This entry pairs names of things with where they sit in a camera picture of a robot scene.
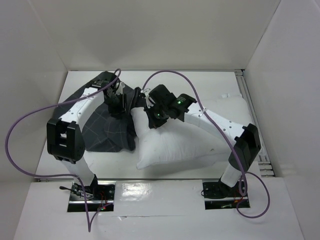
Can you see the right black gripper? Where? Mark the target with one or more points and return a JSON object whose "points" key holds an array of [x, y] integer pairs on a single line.
{"points": [[151, 116]]}

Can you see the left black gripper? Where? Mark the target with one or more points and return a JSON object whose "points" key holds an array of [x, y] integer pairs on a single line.
{"points": [[121, 108]]}

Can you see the dark grey checked pillowcase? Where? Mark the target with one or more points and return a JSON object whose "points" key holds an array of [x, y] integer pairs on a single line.
{"points": [[100, 131]]}

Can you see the white pillow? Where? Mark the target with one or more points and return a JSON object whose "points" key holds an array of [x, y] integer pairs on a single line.
{"points": [[176, 146]]}

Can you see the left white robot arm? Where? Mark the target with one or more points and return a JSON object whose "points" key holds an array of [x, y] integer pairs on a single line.
{"points": [[65, 141]]}

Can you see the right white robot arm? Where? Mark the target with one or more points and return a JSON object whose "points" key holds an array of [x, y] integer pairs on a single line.
{"points": [[244, 139]]}

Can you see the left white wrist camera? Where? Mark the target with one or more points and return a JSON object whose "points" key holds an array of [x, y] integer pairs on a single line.
{"points": [[120, 87]]}

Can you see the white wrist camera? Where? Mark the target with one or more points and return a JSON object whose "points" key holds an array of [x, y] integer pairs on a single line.
{"points": [[120, 87], [145, 95]]}

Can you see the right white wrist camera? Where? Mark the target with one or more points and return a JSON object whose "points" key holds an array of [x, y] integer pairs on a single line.
{"points": [[145, 95]]}

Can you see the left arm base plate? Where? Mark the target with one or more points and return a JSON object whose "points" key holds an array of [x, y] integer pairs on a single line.
{"points": [[102, 199]]}

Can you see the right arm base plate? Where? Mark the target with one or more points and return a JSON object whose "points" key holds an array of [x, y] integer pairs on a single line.
{"points": [[218, 196]]}

